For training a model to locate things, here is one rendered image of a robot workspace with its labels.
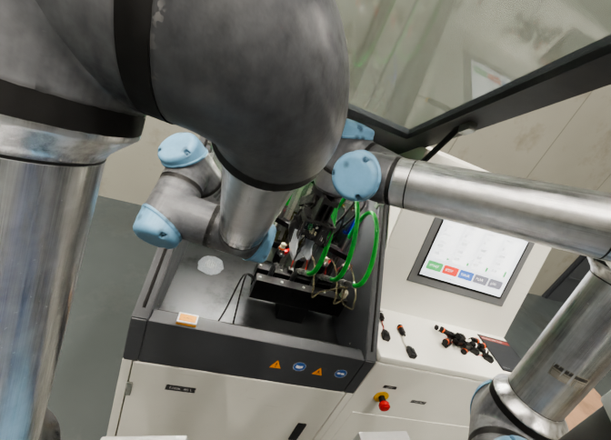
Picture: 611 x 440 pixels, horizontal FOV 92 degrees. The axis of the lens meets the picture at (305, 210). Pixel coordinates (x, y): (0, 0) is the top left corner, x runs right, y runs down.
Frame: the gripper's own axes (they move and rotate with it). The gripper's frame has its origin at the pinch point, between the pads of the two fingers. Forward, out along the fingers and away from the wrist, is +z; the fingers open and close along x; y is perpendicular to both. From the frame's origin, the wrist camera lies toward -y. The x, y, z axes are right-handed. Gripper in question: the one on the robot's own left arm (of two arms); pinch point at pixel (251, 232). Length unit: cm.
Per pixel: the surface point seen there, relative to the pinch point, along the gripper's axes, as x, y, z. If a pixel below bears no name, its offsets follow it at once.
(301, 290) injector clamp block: 9.6, 2.0, 31.7
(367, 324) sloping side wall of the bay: 33.6, 2.3, 33.6
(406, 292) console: 41, -17, 49
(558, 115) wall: 123, -315, 191
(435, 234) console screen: 44, -37, 35
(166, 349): -9.4, 35.3, 11.4
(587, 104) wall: 147, -339, 190
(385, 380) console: 44, 14, 46
